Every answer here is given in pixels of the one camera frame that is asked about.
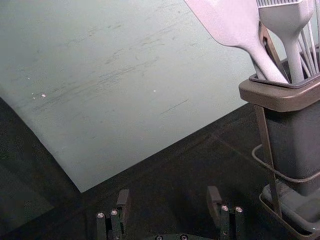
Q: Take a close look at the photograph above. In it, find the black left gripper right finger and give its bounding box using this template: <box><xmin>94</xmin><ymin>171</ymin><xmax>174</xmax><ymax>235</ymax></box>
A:
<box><xmin>206</xmin><ymin>185</ymin><xmax>245</xmax><ymax>240</ymax></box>

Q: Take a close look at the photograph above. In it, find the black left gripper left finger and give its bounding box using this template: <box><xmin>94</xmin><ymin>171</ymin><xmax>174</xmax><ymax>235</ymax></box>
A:
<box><xmin>96</xmin><ymin>188</ymin><xmax>131</xmax><ymax>240</ymax></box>

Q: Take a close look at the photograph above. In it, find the black table cloth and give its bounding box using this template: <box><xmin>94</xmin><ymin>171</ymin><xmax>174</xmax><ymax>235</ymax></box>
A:
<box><xmin>0</xmin><ymin>96</ymin><xmax>320</xmax><ymax>240</ymax></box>

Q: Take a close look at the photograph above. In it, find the black rack with steel bars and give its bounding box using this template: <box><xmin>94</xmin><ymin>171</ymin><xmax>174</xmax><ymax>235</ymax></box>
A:
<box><xmin>251</xmin><ymin>103</ymin><xmax>320</xmax><ymax>238</ymax></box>

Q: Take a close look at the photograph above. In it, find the grey drip tray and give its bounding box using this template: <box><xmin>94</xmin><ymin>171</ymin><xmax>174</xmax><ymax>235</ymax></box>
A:
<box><xmin>261</xmin><ymin>179</ymin><xmax>320</xmax><ymax>234</ymax></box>

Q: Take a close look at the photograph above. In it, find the grey utensil holder brown rim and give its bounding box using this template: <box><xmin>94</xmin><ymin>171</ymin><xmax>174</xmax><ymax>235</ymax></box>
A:
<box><xmin>238</xmin><ymin>72</ymin><xmax>320</xmax><ymax>197</ymax></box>

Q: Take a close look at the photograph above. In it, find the brown wooden utensil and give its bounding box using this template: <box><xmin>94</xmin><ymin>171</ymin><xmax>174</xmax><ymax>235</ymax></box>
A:
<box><xmin>258</xmin><ymin>21</ymin><xmax>291</xmax><ymax>83</ymax></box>

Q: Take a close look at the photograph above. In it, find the pale grey whisk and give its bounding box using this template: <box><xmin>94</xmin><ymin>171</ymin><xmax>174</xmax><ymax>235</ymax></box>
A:
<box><xmin>298</xmin><ymin>0</ymin><xmax>320</xmax><ymax>76</ymax></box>

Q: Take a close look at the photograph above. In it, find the pale grey spatula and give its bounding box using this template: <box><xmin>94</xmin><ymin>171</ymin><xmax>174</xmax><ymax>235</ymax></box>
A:
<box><xmin>184</xmin><ymin>0</ymin><xmax>289</xmax><ymax>85</ymax></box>

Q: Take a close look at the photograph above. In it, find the pale grey basting brush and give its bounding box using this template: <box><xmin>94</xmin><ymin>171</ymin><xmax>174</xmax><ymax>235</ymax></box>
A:
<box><xmin>256</xmin><ymin>0</ymin><xmax>315</xmax><ymax>85</ymax></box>

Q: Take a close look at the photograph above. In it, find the plain pale wall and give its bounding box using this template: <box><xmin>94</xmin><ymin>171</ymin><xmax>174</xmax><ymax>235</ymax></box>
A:
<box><xmin>0</xmin><ymin>0</ymin><xmax>320</xmax><ymax>193</ymax></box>

